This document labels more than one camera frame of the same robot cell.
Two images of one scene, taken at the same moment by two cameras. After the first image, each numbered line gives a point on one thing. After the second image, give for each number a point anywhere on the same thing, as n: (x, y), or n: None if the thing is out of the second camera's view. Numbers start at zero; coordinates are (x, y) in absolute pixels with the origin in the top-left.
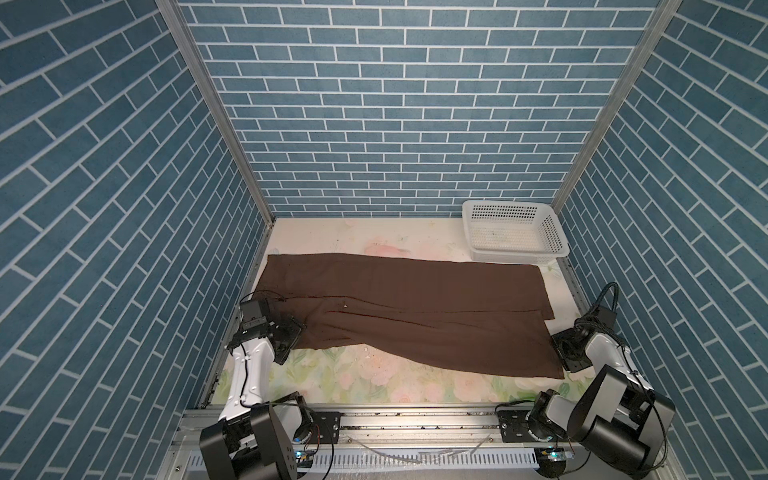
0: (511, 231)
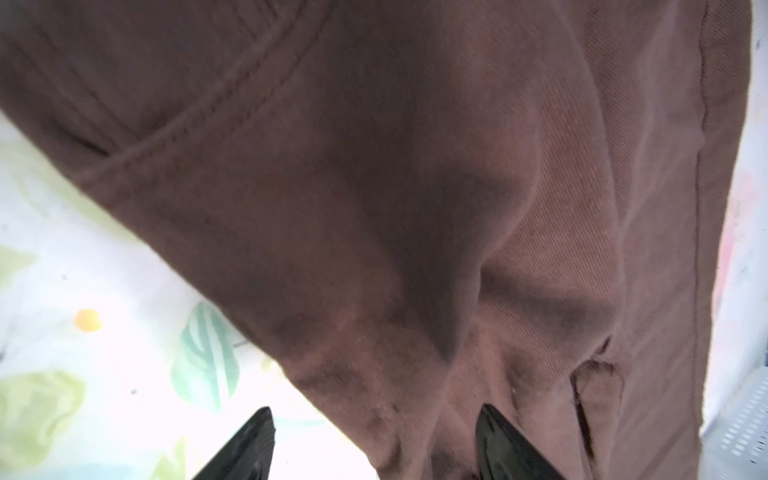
0: (735, 445)
